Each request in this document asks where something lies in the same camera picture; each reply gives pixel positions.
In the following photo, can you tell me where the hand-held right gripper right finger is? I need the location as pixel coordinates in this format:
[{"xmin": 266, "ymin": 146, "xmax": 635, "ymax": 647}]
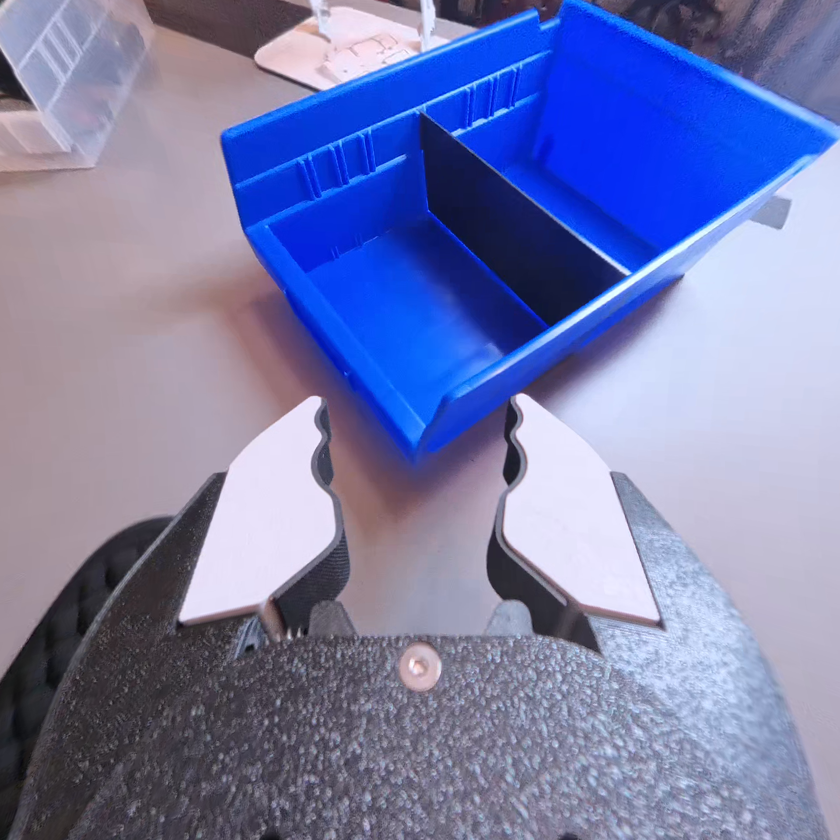
[{"xmin": 487, "ymin": 394, "xmax": 664, "ymax": 654}]

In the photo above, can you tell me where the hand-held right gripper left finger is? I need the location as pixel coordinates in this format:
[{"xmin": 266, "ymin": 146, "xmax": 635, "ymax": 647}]
[{"xmin": 177, "ymin": 395, "xmax": 350, "ymax": 647}]

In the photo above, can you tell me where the blue plastic bin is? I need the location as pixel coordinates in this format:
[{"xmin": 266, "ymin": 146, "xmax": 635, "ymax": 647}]
[{"xmin": 220, "ymin": 0, "xmax": 840, "ymax": 463}]

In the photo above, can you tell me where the clear plastic bin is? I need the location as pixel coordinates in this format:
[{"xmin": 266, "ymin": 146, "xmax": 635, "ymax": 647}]
[{"xmin": 0, "ymin": 0, "xmax": 155, "ymax": 173}]

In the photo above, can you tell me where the black bin divider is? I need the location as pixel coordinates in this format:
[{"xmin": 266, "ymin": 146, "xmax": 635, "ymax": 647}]
[{"xmin": 419, "ymin": 112, "xmax": 632, "ymax": 328}]

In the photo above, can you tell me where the white stand base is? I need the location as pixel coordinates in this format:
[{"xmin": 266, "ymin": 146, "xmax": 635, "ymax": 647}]
[{"xmin": 255, "ymin": 7, "xmax": 450, "ymax": 91}]

